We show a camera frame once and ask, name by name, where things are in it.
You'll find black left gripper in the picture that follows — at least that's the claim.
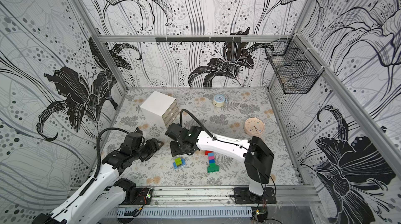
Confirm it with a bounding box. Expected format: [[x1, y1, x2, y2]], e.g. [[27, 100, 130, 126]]
[[131, 138, 165, 162]]

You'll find long light blue lego brick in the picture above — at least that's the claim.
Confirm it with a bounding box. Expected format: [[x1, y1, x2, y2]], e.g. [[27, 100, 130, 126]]
[[173, 158, 186, 169]]

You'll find long green lego brick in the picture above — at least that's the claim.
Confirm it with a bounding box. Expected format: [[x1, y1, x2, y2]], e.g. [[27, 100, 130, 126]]
[[207, 163, 219, 173]]

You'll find lime green lego brick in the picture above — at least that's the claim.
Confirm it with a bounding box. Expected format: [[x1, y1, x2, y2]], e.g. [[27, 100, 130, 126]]
[[174, 158, 183, 167]]

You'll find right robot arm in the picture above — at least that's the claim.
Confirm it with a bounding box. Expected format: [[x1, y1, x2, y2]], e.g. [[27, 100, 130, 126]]
[[165, 109, 275, 197]]

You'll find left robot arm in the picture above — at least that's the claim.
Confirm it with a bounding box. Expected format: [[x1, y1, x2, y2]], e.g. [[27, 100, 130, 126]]
[[33, 129, 164, 224]]

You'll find white mini drawer cabinet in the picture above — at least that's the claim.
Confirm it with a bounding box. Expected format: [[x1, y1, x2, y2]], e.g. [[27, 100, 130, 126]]
[[140, 91, 179, 128]]

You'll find small blue cream alarm clock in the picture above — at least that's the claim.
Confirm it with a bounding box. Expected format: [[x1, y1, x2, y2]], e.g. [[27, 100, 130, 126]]
[[212, 94, 228, 108]]

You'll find large pink round clock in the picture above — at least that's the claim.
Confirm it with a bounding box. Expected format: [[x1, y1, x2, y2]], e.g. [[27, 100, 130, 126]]
[[244, 117, 265, 137]]

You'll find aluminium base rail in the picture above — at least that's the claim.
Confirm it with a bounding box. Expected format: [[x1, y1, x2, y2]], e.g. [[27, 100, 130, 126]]
[[131, 185, 322, 207]]

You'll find white slotted cable duct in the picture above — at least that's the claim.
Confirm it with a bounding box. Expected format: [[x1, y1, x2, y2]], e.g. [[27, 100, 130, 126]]
[[105, 206, 253, 219]]

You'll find black wire wall basket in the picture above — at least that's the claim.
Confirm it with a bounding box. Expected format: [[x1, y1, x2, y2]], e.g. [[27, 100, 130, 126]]
[[264, 36, 320, 94]]

